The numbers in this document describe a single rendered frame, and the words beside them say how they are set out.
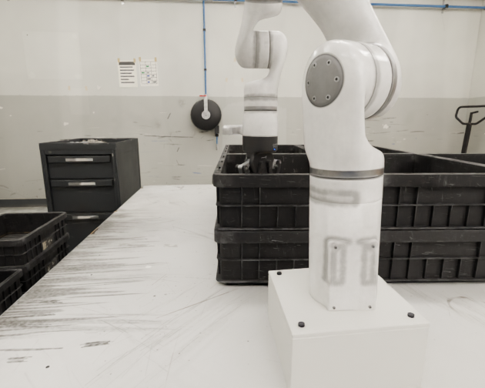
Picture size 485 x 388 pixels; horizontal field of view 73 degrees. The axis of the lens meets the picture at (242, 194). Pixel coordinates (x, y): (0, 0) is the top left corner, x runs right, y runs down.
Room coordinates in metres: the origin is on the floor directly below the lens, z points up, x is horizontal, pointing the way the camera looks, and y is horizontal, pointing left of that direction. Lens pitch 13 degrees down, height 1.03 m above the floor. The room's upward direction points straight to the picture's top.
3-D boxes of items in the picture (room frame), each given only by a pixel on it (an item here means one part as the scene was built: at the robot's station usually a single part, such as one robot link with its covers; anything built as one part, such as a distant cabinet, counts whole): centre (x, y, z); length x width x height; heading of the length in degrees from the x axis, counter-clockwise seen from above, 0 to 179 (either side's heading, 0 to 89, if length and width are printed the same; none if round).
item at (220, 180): (0.79, -0.09, 0.92); 0.40 x 0.30 x 0.02; 1
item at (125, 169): (2.28, 1.02, 0.45); 0.60 x 0.45 x 0.90; 5
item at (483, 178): (0.80, -0.39, 0.92); 0.40 x 0.30 x 0.02; 1
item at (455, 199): (0.80, -0.39, 0.87); 0.40 x 0.30 x 0.11; 1
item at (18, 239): (1.33, 0.99, 0.37); 0.40 x 0.30 x 0.45; 5
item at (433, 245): (0.80, -0.39, 0.76); 0.40 x 0.30 x 0.12; 1
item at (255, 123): (0.72, -0.02, 1.03); 0.11 x 0.09 x 0.06; 50
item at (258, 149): (0.70, -0.04, 0.96); 0.08 x 0.08 x 0.09
